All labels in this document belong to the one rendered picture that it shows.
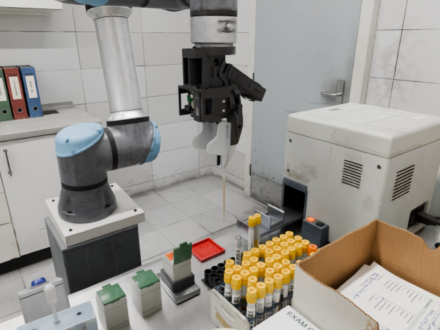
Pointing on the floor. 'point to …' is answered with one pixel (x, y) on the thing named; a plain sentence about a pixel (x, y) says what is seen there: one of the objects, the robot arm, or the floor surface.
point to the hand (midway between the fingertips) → (223, 158)
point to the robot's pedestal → (93, 256)
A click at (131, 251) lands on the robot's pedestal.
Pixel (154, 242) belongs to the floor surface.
